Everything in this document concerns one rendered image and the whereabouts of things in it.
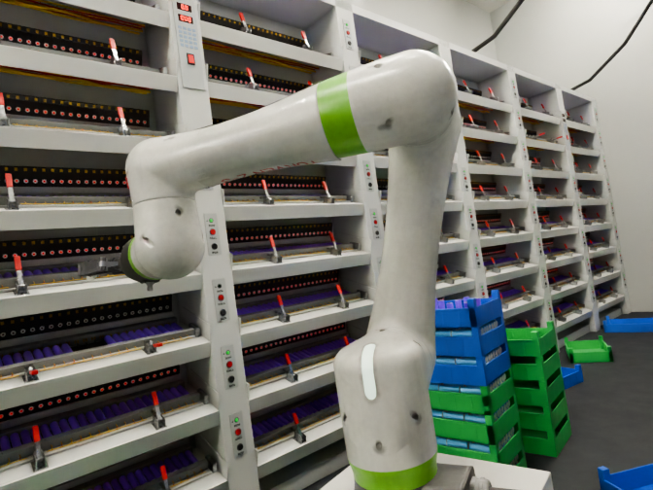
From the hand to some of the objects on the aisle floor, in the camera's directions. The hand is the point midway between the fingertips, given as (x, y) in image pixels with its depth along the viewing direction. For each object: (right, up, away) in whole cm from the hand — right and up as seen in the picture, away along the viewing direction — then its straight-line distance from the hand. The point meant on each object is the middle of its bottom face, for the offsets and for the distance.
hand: (118, 273), depth 101 cm
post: (+19, -75, +34) cm, 84 cm away
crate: (+132, -58, +4) cm, 144 cm away
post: (+72, -70, +79) cm, 128 cm away
